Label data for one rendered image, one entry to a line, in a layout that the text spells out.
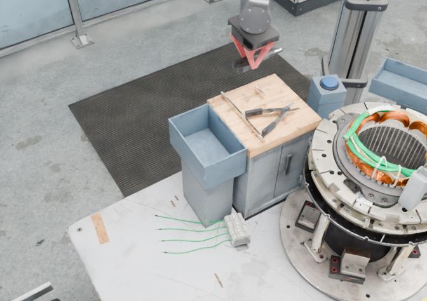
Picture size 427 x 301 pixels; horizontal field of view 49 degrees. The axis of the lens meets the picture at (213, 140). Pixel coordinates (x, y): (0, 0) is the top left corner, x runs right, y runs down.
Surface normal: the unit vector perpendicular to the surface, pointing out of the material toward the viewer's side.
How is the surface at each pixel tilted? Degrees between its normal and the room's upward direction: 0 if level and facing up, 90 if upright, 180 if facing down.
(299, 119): 0
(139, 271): 0
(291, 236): 0
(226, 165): 90
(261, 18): 91
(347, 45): 90
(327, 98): 90
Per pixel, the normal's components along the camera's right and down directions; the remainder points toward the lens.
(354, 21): -0.07, 0.74
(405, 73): -0.55, 0.62
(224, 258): 0.00, -0.67
